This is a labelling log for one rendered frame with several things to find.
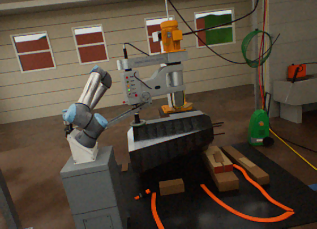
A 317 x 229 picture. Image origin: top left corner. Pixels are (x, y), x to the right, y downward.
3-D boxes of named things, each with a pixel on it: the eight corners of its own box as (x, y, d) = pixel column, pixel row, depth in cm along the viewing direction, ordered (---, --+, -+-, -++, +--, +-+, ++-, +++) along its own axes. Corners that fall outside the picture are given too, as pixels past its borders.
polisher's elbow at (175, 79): (169, 85, 301) (167, 72, 296) (181, 83, 301) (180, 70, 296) (170, 87, 283) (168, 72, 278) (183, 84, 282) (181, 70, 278)
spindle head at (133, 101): (149, 100, 291) (144, 68, 280) (155, 101, 271) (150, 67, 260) (125, 105, 278) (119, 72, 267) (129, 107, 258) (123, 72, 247)
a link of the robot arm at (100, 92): (115, 77, 229) (81, 126, 231) (106, 71, 223) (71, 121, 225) (117, 79, 218) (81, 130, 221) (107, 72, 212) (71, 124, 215)
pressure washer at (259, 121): (266, 138, 366) (266, 90, 345) (274, 146, 333) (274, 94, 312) (245, 139, 373) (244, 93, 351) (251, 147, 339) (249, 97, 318)
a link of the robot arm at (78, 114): (88, 124, 168) (110, 69, 218) (68, 113, 160) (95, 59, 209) (80, 131, 177) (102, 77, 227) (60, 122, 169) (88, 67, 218)
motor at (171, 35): (176, 52, 298) (172, 23, 288) (187, 50, 270) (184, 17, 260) (159, 54, 288) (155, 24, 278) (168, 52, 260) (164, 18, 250)
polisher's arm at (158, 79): (180, 95, 309) (176, 63, 297) (188, 97, 288) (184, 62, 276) (134, 106, 282) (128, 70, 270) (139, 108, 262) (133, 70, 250)
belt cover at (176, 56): (180, 63, 302) (178, 51, 298) (188, 62, 279) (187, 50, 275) (116, 73, 267) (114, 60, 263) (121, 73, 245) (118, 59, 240)
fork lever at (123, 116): (149, 102, 290) (147, 98, 288) (154, 104, 272) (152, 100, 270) (105, 126, 270) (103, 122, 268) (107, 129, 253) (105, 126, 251)
